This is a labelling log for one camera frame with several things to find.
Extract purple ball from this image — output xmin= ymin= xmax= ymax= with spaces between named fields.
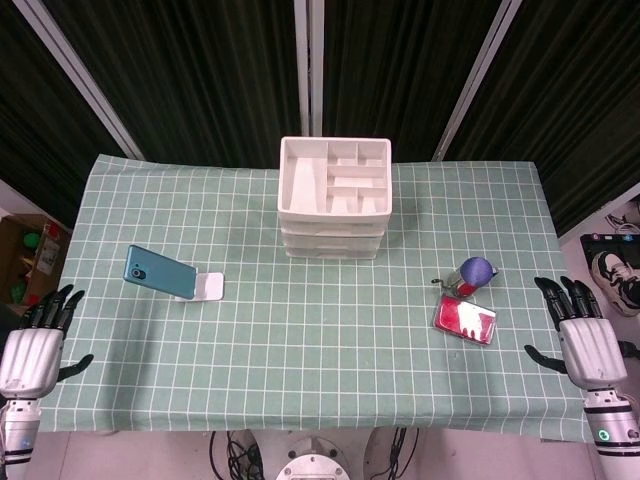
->
xmin=459 ymin=256 xmax=494 ymax=289

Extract black curtain panel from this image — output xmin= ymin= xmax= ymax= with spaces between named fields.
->
xmin=42 ymin=0 xmax=304 ymax=170
xmin=322 ymin=0 xmax=503 ymax=165
xmin=443 ymin=0 xmax=640 ymax=238
xmin=0 ymin=0 xmax=127 ymax=229

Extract red white flat case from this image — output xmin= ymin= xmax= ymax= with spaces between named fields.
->
xmin=432 ymin=294 xmax=499 ymax=347

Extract black cable bundle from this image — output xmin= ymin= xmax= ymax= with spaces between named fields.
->
xmin=208 ymin=429 xmax=265 ymax=480
xmin=377 ymin=426 xmax=420 ymax=480

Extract black white sneaker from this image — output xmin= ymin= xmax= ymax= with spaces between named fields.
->
xmin=606 ymin=197 xmax=640 ymax=235
xmin=591 ymin=250 xmax=640 ymax=318

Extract teal smartphone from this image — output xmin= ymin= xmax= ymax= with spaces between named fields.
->
xmin=123 ymin=244 xmax=198 ymax=302

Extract white drawer cabinet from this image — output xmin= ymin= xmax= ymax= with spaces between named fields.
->
xmin=277 ymin=136 xmax=393 ymax=262

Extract white metal frame post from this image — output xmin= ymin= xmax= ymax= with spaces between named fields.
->
xmin=293 ymin=0 xmax=326 ymax=139
xmin=11 ymin=0 xmax=147 ymax=162
xmin=431 ymin=0 xmax=524 ymax=162

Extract green checkered tablecloth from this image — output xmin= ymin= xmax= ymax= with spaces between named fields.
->
xmin=37 ymin=153 xmax=609 ymax=444

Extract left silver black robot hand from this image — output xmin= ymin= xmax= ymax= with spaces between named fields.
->
xmin=0 ymin=283 xmax=95 ymax=400

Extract white phone stand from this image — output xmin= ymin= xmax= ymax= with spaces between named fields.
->
xmin=176 ymin=272 xmax=225 ymax=303

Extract cardboard box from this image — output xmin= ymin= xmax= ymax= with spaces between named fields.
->
xmin=0 ymin=214 xmax=74 ymax=307

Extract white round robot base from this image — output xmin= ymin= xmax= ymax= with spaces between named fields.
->
xmin=275 ymin=433 xmax=352 ymax=480

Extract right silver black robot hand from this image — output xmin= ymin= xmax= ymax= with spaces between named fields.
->
xmin=523 ymin=276 xmax=629 ymax=392

